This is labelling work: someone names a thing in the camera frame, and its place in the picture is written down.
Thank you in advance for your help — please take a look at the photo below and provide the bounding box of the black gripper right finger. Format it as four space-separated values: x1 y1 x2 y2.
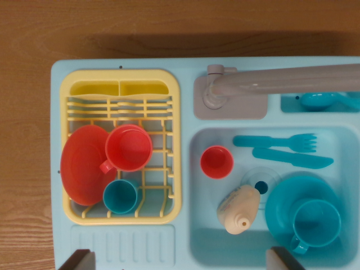
265 246 303 270

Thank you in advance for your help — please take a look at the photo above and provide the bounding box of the teal plastic knife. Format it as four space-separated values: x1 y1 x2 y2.
252 147 335 169

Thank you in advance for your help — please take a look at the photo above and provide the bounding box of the teal plastic tumbler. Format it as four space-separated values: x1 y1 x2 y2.
102 179 140 216

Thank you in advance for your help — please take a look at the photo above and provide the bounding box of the light blue toy sink unit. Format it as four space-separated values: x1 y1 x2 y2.
50 57 360 270

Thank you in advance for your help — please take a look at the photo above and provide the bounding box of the red plastic plate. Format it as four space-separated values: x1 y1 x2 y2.
60 124 118 206

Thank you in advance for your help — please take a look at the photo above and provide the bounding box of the red plastic tumbler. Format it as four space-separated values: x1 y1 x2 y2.
200 145 235 180

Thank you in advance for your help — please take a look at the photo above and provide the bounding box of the teal plastic mug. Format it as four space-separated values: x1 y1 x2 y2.
289 198 342 255

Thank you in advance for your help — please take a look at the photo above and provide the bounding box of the teal plastic fork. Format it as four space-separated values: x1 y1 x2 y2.
232 133 318 154

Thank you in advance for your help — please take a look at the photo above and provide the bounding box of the teal plastic plate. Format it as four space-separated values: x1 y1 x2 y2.
264 176 338 248

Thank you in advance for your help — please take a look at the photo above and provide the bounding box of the yellow plastic dish rack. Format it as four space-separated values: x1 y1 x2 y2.
60 69 181 226

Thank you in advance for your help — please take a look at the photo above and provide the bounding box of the grey toy faucet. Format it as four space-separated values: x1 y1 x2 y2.
193 63 360 120

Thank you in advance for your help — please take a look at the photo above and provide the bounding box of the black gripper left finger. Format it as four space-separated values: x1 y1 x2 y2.
57 249 96 270

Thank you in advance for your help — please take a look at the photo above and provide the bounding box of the teal plastic spoon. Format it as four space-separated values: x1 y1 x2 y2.
301 92 360 111

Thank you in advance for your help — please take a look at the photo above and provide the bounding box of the cream detergent bottle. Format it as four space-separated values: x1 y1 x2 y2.
215 184 262 235

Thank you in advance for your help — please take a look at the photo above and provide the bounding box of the red plastic mug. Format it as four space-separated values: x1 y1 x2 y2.
99 124 154 174

